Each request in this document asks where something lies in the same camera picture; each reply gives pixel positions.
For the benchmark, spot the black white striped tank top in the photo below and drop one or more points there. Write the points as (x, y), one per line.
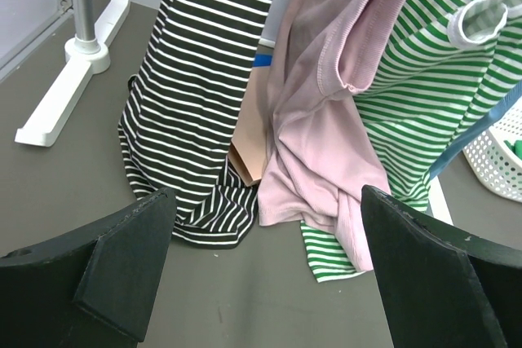
(184, 102)

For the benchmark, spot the blue tank top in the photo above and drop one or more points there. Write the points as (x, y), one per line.
(494, 115)

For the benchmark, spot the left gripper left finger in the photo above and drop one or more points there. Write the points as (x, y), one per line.
(94, 286)

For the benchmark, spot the pink tank top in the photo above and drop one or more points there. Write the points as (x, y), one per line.
(319, 154)

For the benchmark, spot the white plastic basket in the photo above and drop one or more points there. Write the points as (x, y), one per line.
(492, 161)

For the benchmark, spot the green white striped tank top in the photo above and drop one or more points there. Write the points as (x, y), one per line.
(445, 65)

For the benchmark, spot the green garment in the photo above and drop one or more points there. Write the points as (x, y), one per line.
(515, 147)

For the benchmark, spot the brown cardboard sheet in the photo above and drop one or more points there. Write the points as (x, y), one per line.
(247, 152)

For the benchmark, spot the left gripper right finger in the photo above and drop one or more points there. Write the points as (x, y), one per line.
(440, 286)

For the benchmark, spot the blue flat object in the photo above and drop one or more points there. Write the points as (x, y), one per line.
(262, 60)

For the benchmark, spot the white clothes rack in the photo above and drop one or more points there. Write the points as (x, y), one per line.
(86, 55)

